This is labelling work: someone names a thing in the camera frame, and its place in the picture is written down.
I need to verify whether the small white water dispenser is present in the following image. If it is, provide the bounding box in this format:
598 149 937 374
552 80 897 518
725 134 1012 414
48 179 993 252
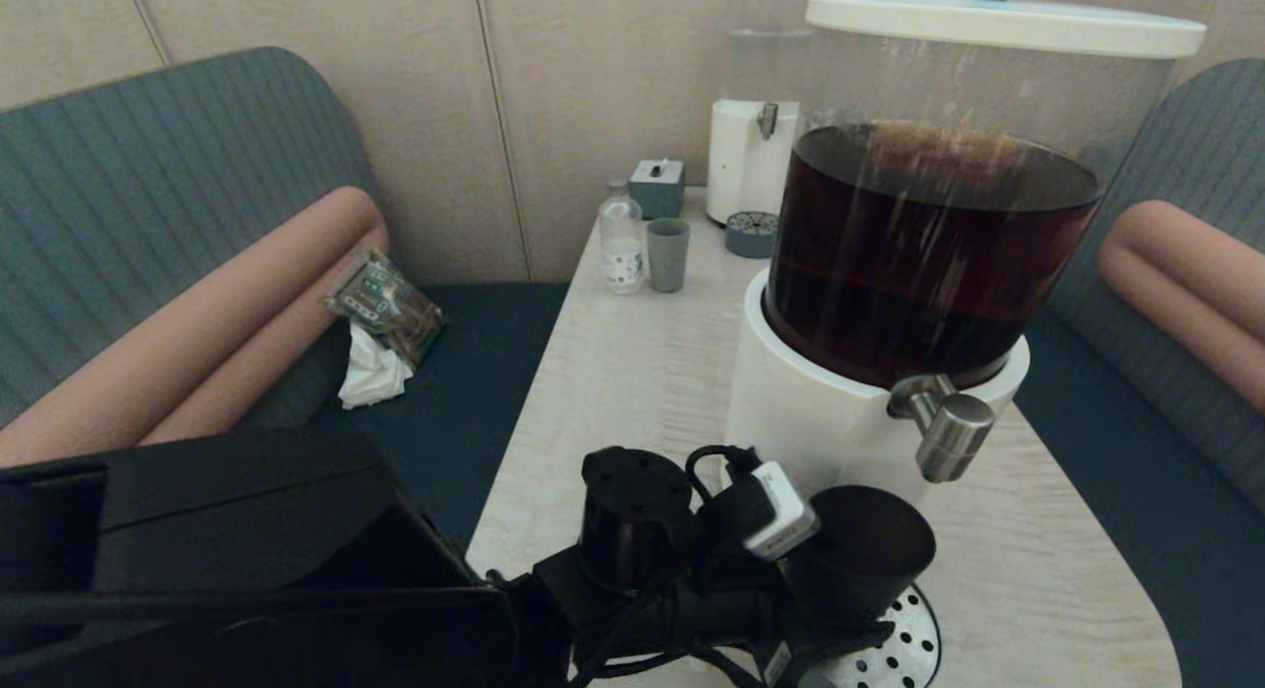
707 0 834 226

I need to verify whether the large white tea dispenser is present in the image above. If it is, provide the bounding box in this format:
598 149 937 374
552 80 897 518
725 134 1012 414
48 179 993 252
726 0 1209 516

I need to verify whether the black camera cable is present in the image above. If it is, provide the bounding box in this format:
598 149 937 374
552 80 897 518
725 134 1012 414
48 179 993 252
685 445 764 501

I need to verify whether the large blue perforated drip tray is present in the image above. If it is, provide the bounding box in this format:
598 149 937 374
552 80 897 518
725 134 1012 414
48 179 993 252
815 581 943 688

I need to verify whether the pink bolster cushion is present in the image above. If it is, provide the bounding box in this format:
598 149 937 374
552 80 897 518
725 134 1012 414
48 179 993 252
0 186 386 467
138 228 391 447
1112 201 1265 343
1097 235 1265 417

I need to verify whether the green snack packet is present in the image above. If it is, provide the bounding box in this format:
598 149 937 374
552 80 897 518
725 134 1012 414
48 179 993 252
324 248 448 368

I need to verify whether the teal bench sofa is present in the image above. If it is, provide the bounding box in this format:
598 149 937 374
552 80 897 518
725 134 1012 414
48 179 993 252
0 45 574 551
1013 58 1265 688

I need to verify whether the small blue drip tray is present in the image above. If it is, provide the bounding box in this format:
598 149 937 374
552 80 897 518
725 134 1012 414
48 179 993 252
726 211 780 260

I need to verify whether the teal right bench sofa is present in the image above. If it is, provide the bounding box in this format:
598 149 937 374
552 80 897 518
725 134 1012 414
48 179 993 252
1013 58 1265 688

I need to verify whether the grey-blue cup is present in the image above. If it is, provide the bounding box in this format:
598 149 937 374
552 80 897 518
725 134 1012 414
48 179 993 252
646 218 691 294

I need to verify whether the blue napkin box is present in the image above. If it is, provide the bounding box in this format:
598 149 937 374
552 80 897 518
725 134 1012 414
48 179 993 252
630 158 686 220

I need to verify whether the metal dispenser tap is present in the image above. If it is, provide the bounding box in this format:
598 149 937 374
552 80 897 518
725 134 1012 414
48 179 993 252
886 375 996 484

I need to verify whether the black cup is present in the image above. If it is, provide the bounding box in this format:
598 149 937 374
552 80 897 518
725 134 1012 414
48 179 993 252
781 485 938 661

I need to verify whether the clear plastic bottle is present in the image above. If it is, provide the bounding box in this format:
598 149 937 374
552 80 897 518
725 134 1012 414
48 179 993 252
599 180 645 296

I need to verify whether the teal left bench sofa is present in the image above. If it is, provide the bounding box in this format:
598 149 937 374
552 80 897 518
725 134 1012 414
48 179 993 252
0 45 574 551

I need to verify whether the white crumpled tissue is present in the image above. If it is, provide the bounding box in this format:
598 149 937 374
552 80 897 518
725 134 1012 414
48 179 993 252
337 320 414 410

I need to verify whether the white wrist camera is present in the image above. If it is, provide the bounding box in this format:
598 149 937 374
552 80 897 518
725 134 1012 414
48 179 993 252
741 461 820 560

